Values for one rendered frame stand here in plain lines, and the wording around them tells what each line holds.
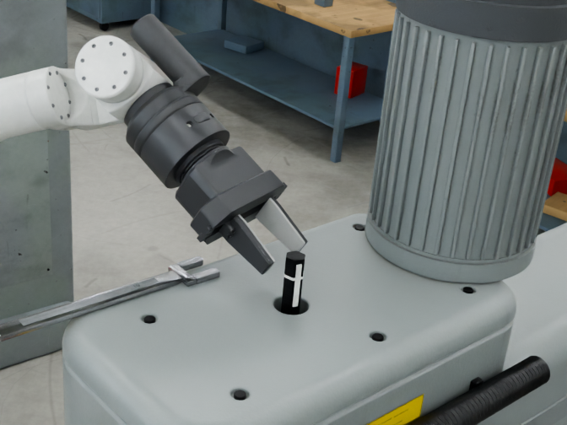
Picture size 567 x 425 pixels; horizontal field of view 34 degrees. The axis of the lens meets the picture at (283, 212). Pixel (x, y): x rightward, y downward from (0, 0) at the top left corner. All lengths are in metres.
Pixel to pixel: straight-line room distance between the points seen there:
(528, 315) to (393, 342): 0.38
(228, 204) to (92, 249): 3.98
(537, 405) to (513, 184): 0.37
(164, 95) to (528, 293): 0.61
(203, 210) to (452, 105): 0.28
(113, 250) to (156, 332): 3.96
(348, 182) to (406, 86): 4.79
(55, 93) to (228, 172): 0.22
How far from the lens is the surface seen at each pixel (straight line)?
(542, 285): 1.37
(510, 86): 0.97
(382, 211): 1.07
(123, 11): 8.44
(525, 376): 1.09
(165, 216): 5.22
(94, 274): 4.68
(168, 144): 0.96
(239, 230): 0.94
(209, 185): 0.94
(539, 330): 1.27
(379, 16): 6.08
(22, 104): 1.04
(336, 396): 0.88
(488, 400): 1.05
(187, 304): 0.97
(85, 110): 1.07
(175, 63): 1.00
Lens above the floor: 2.42
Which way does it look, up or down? 27 degrees down
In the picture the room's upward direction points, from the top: 5 degrees clockwise
